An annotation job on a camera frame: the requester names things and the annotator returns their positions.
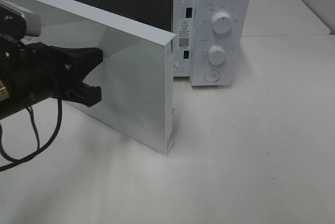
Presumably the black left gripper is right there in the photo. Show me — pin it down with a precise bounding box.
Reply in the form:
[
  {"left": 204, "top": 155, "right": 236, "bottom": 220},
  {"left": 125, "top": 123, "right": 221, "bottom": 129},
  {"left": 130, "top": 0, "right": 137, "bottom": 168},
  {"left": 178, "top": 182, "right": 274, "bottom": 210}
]
[{"left": 1, "top": 38, "right": 103, "bottom": 107}]

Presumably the white microwave door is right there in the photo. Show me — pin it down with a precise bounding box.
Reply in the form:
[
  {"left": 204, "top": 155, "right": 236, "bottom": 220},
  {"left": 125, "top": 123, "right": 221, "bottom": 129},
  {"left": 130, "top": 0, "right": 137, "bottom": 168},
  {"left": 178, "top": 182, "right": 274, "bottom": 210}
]
[{"left": 6, "top": 0, "right": 174, "bottom": 153}]

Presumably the round white door button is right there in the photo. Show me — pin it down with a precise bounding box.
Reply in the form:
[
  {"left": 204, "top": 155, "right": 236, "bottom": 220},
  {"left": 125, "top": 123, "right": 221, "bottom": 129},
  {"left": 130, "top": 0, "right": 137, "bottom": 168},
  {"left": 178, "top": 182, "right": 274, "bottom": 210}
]
[{"left": 204, "top": 70, "right": 220, "bottom": 82}]

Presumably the white timer knob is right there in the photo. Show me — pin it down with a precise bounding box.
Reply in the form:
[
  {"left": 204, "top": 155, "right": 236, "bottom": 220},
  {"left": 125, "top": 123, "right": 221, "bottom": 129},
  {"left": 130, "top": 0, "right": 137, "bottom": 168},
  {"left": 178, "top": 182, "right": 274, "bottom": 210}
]
[{"left": 208, "top": 46, "right": 226, "bottom": 65}]

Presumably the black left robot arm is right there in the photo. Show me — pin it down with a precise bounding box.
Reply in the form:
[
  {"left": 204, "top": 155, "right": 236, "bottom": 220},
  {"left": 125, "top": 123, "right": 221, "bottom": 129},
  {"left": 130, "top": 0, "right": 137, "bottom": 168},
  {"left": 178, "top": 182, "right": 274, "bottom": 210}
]
[{"left": 1, "top": 39, "right": 103, "bottom": 119}]

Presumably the white microwave oven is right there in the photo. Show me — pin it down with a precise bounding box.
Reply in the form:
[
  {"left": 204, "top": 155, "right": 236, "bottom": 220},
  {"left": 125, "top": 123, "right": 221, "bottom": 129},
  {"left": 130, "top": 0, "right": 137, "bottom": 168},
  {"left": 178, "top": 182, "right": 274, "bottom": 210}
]
[{"left": 75, "top": 0, "right": 249, "bottom": 86}]

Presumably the upper white power knob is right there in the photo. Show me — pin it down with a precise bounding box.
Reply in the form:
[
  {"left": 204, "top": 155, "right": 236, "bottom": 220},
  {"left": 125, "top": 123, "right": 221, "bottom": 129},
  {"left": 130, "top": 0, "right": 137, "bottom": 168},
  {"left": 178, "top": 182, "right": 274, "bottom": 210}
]
[{"left": 211, "top": 10, "right": 232, "bottom": 34}]

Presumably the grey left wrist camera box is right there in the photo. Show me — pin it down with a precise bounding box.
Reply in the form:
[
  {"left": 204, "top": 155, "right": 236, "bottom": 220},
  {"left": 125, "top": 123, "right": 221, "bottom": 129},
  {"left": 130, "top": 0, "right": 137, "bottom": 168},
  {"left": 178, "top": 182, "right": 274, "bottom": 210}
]
[{"left": 1, "top": 0, "right": 41, "bottom": 40}]

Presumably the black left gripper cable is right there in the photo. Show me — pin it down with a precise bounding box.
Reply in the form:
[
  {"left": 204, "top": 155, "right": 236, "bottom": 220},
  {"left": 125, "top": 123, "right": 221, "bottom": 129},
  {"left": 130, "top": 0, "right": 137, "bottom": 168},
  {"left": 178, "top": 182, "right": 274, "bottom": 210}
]
[{"left": 0, "top": 40, "right": 63, "bottom": 172}]

